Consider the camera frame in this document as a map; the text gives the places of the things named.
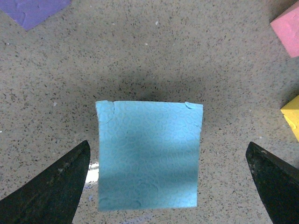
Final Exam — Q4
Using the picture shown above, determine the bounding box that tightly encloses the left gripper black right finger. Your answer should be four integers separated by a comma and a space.
246, 142, 299, 224

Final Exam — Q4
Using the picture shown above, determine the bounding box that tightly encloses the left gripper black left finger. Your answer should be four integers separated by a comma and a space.
0, 140, 91, 224

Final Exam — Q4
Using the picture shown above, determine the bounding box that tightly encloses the scuffed light blue foam cube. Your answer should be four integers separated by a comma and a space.
95, 100, 203, 211

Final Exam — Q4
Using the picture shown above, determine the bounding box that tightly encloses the yellow foam cube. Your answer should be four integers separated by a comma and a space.
280, 96, 299, 141

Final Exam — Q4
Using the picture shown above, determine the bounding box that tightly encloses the pink foam cube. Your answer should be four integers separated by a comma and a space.
271, 1, 299, 58

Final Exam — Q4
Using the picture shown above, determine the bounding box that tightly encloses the purple foam cube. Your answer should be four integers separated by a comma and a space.
0, 0, 71, 31

